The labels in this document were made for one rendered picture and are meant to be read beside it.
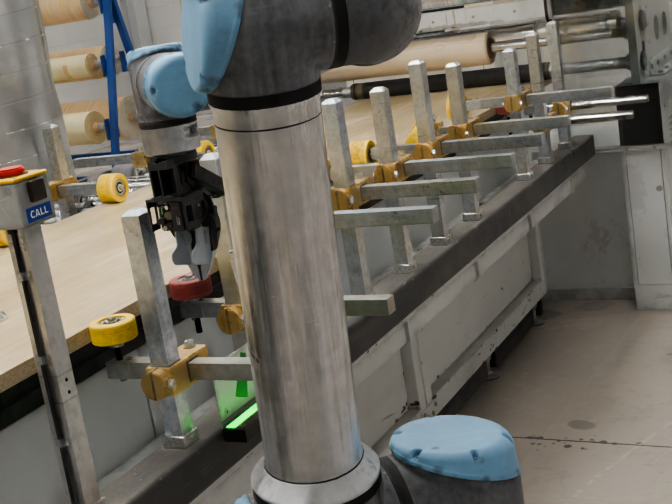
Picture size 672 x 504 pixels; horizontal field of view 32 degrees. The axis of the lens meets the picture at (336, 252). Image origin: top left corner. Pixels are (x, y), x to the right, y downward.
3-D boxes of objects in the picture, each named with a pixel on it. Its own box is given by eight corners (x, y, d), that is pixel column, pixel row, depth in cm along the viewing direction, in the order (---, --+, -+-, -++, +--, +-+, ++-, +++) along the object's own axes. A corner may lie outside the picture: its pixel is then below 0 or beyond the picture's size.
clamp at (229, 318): (277, 311, 223) (273, 285, 222) (242, 335, 211) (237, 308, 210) (252, 311, 225) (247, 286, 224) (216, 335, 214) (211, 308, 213)
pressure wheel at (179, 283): (227, 325, 228) (217, 268, 225) (206, 339, 221) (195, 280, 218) (193, 325, 231) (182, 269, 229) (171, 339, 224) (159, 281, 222)
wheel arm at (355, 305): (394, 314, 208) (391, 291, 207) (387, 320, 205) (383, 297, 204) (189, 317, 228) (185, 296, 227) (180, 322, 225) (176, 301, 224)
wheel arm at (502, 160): (516, 165, 270) (514, 149, 269) (511, 168, 267) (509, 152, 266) (324, 179, 293) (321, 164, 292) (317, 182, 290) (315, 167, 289)
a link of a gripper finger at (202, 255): (187, 288, 187) (176, 232, 185) (206, 277, 192) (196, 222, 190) (203, 288, 186) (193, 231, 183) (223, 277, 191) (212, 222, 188)
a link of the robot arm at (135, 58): (128, 50, 175) (119, 49, 184) (144, 132, 178) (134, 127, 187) (189, 39, 177) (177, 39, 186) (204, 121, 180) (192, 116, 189)
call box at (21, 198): (58, 221, 166) (46, 167, 165) (26, 234, 160) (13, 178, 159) (20, 223, 170) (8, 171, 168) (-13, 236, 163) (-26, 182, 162)
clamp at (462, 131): (483, 134, 328) (481, 116, 327) (467, 144, 316) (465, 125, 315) (463, 136, 331) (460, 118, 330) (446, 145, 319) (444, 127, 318)
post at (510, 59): (534, 198, 372) (516, 46, 361) (531, 201, 369) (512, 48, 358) (523, 199, 374) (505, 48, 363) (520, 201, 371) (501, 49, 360)
